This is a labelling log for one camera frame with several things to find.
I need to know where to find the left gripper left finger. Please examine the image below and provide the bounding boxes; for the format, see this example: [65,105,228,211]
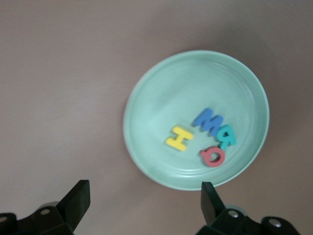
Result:
[33,180,91,235]

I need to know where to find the blue foam capital W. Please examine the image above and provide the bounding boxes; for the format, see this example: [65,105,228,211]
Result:
[193,108,224,137]

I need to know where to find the brown table cover mat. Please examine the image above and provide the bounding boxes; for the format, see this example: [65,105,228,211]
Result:
[0,0,313,235]

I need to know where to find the light green plate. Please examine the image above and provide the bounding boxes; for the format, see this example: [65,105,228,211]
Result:
[123,50,270,191]

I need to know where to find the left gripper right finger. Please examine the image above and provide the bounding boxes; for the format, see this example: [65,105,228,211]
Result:
[198,182,262,235]

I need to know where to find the red foam letter Q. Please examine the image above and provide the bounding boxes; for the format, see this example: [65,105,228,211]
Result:
[200,145,225,168]

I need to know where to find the teal foam capital letter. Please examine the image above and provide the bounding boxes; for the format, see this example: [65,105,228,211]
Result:
[215,124,238,151]

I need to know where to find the yellow foam letter H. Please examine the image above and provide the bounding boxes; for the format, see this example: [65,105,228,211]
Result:
[165,126,192,151]

